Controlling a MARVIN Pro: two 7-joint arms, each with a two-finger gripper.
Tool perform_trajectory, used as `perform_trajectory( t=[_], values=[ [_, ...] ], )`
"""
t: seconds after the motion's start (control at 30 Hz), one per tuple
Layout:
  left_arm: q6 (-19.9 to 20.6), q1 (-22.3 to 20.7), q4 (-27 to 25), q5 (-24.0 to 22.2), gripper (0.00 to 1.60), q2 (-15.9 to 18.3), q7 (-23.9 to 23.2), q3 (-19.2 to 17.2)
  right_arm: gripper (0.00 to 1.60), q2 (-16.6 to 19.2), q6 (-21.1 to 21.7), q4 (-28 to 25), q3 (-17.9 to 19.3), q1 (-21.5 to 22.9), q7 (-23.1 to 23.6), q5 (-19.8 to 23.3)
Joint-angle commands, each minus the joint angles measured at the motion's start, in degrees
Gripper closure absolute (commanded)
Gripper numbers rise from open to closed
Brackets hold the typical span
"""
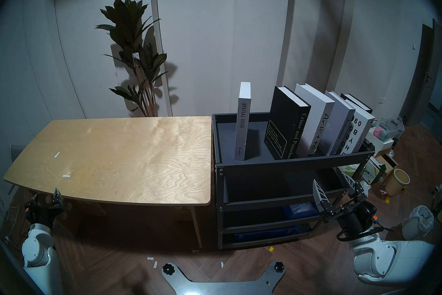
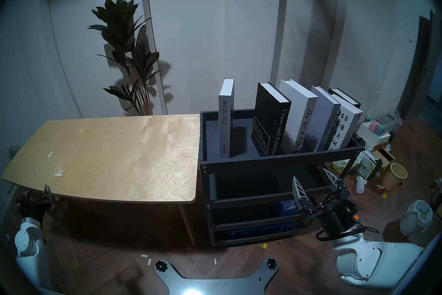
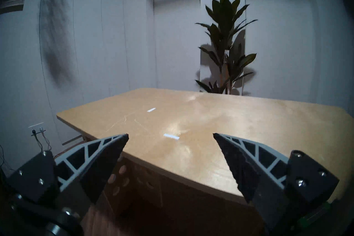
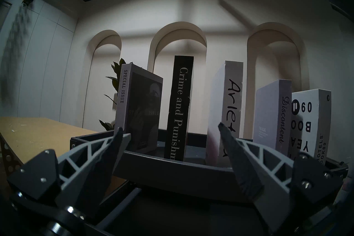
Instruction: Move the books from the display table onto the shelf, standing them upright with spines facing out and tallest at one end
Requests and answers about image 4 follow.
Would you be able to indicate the Crime and Punishment book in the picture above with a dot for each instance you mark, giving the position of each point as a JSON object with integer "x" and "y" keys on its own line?
{"x": 179, "y": 94}

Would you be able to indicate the grey Discontent book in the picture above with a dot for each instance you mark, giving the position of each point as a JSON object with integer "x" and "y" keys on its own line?
{"x": 268, "y": 111}

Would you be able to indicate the grey Special Issue book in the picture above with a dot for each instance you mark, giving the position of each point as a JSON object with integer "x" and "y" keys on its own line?
{"x": 141, "y": 100}

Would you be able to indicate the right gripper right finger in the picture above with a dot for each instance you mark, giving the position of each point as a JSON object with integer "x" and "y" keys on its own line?
{"x": 276, "y": 180}

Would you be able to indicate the black metal shelf cart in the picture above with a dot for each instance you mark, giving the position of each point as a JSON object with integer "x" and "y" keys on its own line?
{"x": 179, "y": 177}

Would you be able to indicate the Arietta Mobilier book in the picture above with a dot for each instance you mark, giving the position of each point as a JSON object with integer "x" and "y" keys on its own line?
{"x": 229, "y": 94}

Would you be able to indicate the white Design Hotels yearbook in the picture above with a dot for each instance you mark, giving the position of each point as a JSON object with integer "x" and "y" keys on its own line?
{"x": 309, "y": 116}

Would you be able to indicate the tall green leafy plant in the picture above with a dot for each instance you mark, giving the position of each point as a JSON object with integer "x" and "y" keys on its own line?
{"x": 116, "y": 72}

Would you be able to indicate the light wooden display table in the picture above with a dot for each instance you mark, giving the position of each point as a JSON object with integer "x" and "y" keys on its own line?
{"x": 41, "y": 133}

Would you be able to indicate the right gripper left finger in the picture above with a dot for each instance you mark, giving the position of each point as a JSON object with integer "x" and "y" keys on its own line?
{"x": 83, "y": 174}

